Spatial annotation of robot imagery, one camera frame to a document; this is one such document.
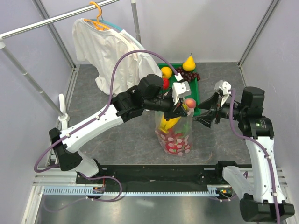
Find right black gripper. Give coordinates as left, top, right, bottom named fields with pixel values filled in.
left=192, top=91, right=248, bottom=128

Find yellow banana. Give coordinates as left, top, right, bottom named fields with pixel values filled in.
left=158, top=115, right=181, bottom=133

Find clear pink zip top bag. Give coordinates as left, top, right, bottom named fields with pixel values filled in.
left=155, top=109, right=194, bottom=156

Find pink dragon fruit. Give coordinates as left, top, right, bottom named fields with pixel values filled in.
left=155, top=125, right=193, bottom=156

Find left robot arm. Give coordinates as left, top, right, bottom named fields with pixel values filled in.
left=49, top=74, right=191, bottom=183

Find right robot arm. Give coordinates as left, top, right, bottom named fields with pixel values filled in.
left=193, top=86, right=295, bottom=224

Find peach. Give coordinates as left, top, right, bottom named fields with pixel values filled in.
left=185, top=98, right=197, bottom=109

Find small red wrinkled fruit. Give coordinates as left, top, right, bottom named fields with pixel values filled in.
left=162, top=78, right=170, bottom=90

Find dark purple grapes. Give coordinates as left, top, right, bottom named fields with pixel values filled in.
left=176, top=67, right=200, bottom=83

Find yellow lemon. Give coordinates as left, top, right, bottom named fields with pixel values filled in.
left=161, top=66, right=172, bottom=79

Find yellow pear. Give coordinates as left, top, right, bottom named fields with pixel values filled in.
left=182, top=54, right=196, bottom=71

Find white t-shirt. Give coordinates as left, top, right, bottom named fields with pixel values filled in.
left=72, top=18, right=162, bottom=95

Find teal clothes hanger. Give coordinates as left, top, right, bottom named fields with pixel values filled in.
left=100, top=15, right=122, bottom=31

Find silver clothes rack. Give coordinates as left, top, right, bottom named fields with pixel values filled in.
left=0, top=0, right=142, bottom=128

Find orange clothes hanger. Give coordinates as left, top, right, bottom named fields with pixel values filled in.
left=84, top=1, right=110, bottom=31

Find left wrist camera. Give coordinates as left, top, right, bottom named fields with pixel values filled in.
left=172, top=73, right=191, bottom=105

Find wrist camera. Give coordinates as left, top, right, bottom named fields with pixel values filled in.
left=214, top=80, right=231, bottom=107
left=172, top=73, right=191, bottom=105

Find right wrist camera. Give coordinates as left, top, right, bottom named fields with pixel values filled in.
left=214, top=80, right=231, bottom=107

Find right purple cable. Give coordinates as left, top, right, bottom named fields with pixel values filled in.
left=207, top=88, right=281, bottom=224

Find purple cable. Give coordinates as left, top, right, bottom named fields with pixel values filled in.
left=34, top=50, right=183, bottom=212
left=207, top=88, right=281, bottom=224

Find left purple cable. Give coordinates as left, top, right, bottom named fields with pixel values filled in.
left=34, top=50, right=183, bottom=212

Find white cable duct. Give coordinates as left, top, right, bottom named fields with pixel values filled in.
left=43, top=186, right=219, bottom=196

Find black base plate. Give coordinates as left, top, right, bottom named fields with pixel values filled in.
left=74, top=164, right=243, bottom=193

